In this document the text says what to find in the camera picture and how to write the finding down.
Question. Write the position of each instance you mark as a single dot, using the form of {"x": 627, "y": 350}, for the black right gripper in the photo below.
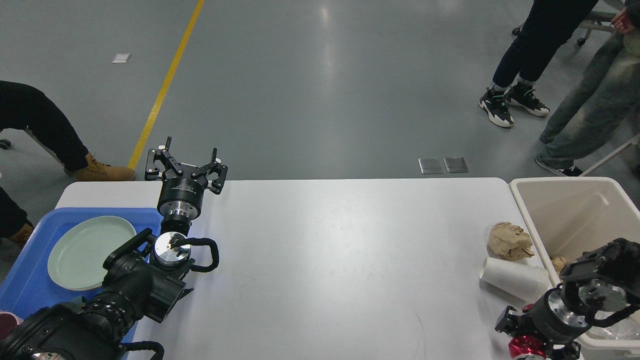
{"x": 552, "y": 319}

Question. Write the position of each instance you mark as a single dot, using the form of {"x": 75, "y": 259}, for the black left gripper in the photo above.
{"x": 180, "y": 195}

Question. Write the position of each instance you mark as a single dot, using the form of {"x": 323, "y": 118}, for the crushed red can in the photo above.
{"x": 527, "y": 347}

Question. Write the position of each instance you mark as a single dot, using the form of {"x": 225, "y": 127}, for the green plate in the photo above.
{"x": 76, "y": 261}

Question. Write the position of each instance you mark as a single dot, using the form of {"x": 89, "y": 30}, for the foil ball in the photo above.
{"x": 625, "y": 330}

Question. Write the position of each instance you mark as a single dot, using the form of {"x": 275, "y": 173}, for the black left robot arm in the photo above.
{"x": 144, "y": 276}

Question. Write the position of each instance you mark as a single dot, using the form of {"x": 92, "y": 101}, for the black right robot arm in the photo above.
{"x": 599, "y": 289}

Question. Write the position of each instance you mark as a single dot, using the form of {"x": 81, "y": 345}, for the stacked white paper cups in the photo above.
{"x": 525, "y": 282}

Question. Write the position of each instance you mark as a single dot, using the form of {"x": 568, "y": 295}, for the paper wad in bin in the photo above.
{"x": 559, "y": 263}

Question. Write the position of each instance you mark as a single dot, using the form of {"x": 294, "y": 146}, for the crumpled brown paper ball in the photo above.
{"x": 510, "y": 242}

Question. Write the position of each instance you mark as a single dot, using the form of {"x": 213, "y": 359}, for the beige plastic bin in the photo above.
{"x": 568, "y": 216}

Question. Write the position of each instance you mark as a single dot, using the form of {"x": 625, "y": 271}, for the white floor tag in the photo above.
{"x": 121, "y": 58}

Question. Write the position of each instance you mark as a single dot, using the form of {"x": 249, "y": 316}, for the person in tan boots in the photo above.
{"x": 23, "y": 107}

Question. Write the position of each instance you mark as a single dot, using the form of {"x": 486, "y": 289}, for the clear floor plate right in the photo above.
{"x": 455, "y": 165}

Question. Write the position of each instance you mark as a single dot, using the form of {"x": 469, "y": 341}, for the blue plastic tray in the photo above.
{"x": 28, "y": 286}

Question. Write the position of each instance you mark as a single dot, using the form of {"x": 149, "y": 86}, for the person in grey jeans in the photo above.
{"x": 609, "y": 89}

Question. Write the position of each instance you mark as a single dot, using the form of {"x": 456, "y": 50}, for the pink mug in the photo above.
{"x": 8, "y": 322}

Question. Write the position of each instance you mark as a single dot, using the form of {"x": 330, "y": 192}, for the person in black sneakers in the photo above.
{"x": 513, "y": 84}

